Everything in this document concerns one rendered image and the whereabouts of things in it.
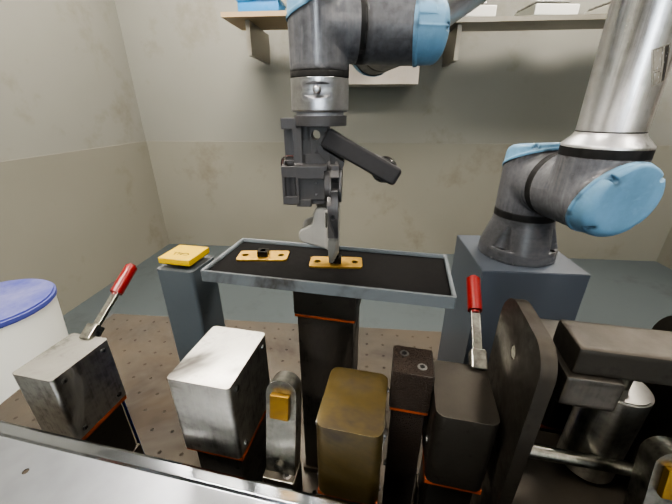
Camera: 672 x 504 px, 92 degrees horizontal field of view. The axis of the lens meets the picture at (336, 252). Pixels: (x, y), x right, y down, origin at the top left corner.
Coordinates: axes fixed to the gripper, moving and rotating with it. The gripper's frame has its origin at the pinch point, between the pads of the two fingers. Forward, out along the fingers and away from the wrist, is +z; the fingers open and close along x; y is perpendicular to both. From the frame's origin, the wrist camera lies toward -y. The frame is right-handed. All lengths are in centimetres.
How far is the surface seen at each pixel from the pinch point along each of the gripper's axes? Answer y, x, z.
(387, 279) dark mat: -7.8, 5.1, 2.0
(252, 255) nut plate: 14.1, -1.7, 1.7
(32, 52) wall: 207, -188, -55
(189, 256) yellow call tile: 24.8, -1.4, 2.0
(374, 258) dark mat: -6.3, -2.1, 2.0
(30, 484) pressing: 33.2, 25.8, 18.0
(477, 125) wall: -113, -269, -7
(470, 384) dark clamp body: -17.2, 16.6, 10.0
